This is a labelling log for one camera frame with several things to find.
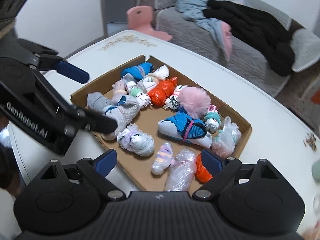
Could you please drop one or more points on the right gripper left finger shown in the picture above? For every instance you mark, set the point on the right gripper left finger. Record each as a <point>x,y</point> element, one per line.
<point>94,171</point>

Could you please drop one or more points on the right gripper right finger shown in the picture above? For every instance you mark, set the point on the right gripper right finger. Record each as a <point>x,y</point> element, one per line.
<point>222,170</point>

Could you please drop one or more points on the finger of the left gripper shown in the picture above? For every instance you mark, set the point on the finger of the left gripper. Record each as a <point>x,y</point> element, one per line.
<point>94,121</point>
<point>48,59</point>

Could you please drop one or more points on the round orange plastic bundle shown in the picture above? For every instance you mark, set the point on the round orange plastic bundle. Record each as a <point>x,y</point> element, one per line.
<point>201,174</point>

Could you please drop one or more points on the clear bag teal tie bundle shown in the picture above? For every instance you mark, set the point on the clear bag teal tie bundle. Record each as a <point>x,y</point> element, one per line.
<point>226,140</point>

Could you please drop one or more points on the grey sock blue band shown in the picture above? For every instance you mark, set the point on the grey sock blue band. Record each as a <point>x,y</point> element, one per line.
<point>124,111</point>

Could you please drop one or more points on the clear bubble wrap bundle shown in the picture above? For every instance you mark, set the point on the clear bubble wrap bundle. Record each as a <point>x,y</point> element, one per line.
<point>182,171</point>

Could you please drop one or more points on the white lilac sock bundle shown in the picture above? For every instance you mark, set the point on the white lilac sock bundle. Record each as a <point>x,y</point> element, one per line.
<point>134,140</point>

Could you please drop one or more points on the blue white sock pink band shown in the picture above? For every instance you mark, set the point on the blue white sock pink band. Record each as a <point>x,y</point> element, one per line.
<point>184,128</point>

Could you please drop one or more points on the white purple bundle teal tie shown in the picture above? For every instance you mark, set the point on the white purple bundle teal tie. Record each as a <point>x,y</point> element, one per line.
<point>212,120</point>

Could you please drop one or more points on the pastel striped plastic bundle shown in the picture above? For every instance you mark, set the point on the pastel striped plastic bundle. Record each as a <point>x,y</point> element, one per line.
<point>164,158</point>

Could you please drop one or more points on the pink fluffy blue bundle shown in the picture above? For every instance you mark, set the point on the pink fluffy blue bundle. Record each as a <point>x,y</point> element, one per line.
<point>195,101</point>

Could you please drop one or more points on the pale pink sock bundle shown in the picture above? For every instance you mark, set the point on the pale pink sock bundle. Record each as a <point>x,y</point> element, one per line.
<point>119,90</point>

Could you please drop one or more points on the white bundle mint tie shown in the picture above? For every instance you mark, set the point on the white bundle mint tie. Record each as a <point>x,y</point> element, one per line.
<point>136,92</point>

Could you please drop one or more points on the blue white sock roll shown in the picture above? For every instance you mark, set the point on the blue white sock roll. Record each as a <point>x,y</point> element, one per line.
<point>138,71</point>

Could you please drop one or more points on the flat cardboard box tray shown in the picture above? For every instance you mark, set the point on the flat cardboard box tray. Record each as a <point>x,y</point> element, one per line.
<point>137,167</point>

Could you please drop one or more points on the white bundle beige tie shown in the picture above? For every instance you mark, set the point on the white bundle beige tie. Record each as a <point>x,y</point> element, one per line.
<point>152,79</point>

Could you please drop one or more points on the long orange plastic bundle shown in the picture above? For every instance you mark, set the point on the long orange plastic bundle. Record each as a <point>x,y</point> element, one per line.
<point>162,91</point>

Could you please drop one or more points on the white green bundle pink tie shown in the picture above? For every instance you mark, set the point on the white green bundle pink tie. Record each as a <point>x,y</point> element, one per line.
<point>171,102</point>

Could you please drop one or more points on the pile of seed shells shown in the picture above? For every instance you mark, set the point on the pile of seed shells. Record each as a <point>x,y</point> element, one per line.
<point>311,141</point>

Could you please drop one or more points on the mint green cup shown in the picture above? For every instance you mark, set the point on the mint green cup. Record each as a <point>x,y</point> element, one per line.
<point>316,171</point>

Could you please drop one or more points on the pink plastic stool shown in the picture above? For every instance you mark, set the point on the pink plastic stool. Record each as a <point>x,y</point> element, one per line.
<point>140,19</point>

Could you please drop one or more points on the grey quilted sofa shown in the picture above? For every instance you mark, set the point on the grey quilted sofa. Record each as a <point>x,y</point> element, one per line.
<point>172,17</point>

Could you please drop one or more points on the black garment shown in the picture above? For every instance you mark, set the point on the black garment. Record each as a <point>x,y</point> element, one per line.
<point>258,29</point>

